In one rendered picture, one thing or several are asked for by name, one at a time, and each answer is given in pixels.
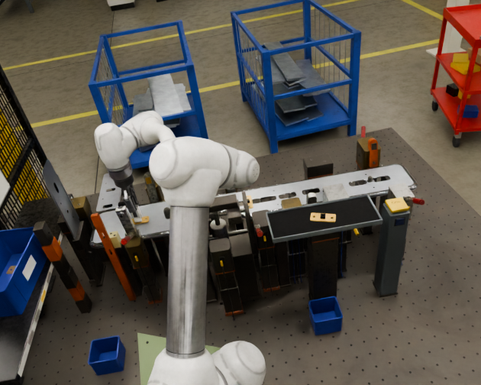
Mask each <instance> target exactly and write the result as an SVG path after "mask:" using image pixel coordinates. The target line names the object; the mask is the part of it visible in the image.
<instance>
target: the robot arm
mask: <svg viewBox="0 0 481 385"><path fill-rule="evenodd" d="M94 136H95V145H96V148H97V151H98V154H99V156H100V158H101V160H102V162H103V163H104V164H105V165H106V169H107V170H108V173H109V176H110V177H111V178H112V179H113V180H114V182H115V185H116V186H117V187H119V188H121V192H122V193H123V195H124V197H123V200H124V202H126V206H127V208H128V211H129V212H130V213H131V214H132V216H133V218H134V222H142V219H141V218H142V214H141V212H140V209H139V206H138V204H139V202H137V196H136V193H135V191H134V186H133V182H134V177H133V174H132V170H133V169H132V166H131V162H130V160H129V156H130V155H131V154H132V153H133V152H134V151H135V150H136V149H138V148H139V147H145V146H148V145H151V144H156V143H157V142H158V141H160V143H159V144H158V145H157V146H156V147H155V148H154V149H153V151H152V153H151V155H150V162H149V168H150V174H151V176H152V177H153V179H154V180H155V182H156V183H157V184H158V185H159V186H160V187H161V189H162V191H163V195H164V199H165V201H166V204H167V205H170V222H169V269H168V294H167V319H166V348H164V349H163V350H162V351H161V352H160V354H159V355H158V356H157V358H156V360H155V363H154V366H153V370H152V372H151V375H150V379H149V380H148V384H147V385H262V384H263V380H264V377H265V374H266V365H265V360H264V357H263V355H262V353H261V352H260V350H259V349H258V348H257V347H256V346H255V345H253V344H251V343H249V342H246V341H234V342H231V343H228V344H226V345H225V346H223V347H222V348H221V349H220V350H219V351H216V352H215V353H214V354H212V355H211V354H210V353H209V352H208V350H207V349H206V348H205V321H206V295H207V269H208V219H209V206H211V205H212V203H213V202H214V200H215V196H216V193H217V191H218V189H230V188H232V187H233V188H243V187H246V186H250V185H252V184H253V183H254V182H255V181H256V180H257V178H258V176H259V173H260V166H259V164H258V162H257V160H256V159H255V158H254V157H252V156H251V155H249V154H248V153H246V152H244V151H241V150H236V149H234V148H232V147H229V146H227V145H224V144H220V143H217V142H214V141H211V140H208V139H204V138H200V137H175V135H174V134H173V132H172V131H171V130H170V129H169V128H168V127H166V126H164V125H163V119H162V118H161V116H160V115H159V114H158V113H157V112H154V111H147V112H141V113H140V114H138V115H135V116H134V117H133V118H131V119H129V120H128V121H126V122H125V123H124V124H123V125H122V126H121V127H118V126H117V125H114V124H112V123H104V124H102V125H99V126H98V127H97V128H96V129H95V133H94Z"/></svg>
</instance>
